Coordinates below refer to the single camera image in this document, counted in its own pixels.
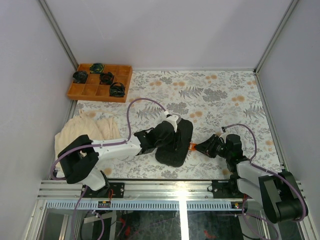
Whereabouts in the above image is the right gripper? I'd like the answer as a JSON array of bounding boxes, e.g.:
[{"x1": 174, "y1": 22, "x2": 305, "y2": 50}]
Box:
[{"x1": 193, "y1": 134, "x2": 231, "y2": 160}]

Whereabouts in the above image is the black plastic tool case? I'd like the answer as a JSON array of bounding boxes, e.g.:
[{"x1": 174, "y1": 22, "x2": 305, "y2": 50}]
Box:
[{"x1": 155, "y1": 119, "x2": 194, "y2": 168}]

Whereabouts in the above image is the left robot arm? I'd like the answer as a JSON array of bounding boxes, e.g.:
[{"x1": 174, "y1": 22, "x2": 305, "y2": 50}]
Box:
[{"x1": 58, "y1": 115, "x2": 181, "y2": 198}]

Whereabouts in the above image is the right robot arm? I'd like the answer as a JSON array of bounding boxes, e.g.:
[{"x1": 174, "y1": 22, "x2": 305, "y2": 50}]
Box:
[{"x1": 193, "y1": 134, "x2": 309, "y2": 224}]

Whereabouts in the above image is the floral table cloth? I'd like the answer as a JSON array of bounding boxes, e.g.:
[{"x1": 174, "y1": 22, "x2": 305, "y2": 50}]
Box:
[{"x1": 75, "y1": 71, "x2": 281, "y2": 180}]

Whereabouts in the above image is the dark rolled fabric band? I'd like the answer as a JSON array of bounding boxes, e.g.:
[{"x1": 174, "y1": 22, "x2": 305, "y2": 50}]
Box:
[{"x1": 109, "y1": 82, "x2": 125, "y2": 98}]

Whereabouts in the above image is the cream cloth bag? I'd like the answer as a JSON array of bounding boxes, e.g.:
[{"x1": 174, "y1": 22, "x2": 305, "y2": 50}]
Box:
[{"x1": 54, "y1": 109, "x2": 121, "y2": 155}]

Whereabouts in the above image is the dark rolled band centre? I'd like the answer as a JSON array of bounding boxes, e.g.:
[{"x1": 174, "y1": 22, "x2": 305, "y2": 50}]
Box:
[{"x1": 99, "y1": 72, "x2": 114, "y2": 85}]

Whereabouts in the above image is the wooden compartment tray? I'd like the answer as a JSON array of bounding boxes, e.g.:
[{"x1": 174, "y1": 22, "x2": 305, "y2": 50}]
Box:
[{"x1": 67, "y1": 63, "x2": 133, "y2": 103}]

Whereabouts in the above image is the dark rolled band outside tray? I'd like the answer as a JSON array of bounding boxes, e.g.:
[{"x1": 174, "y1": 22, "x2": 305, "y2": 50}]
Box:
[{"x1": 72, "y1": 70, "x2": 89, "y2": 84}]

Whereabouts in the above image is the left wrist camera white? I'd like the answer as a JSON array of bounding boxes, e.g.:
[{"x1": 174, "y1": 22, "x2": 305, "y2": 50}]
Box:
[{"x1": 163, "y1": 110, "x2": 182, "y2": 133}]

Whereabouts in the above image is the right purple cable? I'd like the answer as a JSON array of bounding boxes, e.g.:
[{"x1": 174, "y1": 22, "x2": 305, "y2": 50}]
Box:
[{"x1": 221, "y1": 123, "x2": 309, "y2": 223}]

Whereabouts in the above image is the purple cable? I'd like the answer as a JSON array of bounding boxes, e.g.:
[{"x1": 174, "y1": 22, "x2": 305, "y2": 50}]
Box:
[
  {"x1": 49, "y1": 97, "x2": 167, "y2": 181},
  {"x1": 221, "y1": 123, "x2": 309, "y2": 223}
]

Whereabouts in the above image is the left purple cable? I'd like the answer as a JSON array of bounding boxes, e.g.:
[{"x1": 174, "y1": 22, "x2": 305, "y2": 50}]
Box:
[{"x1": 49, "y1": 97, "x2": 167, "y2": 181}]

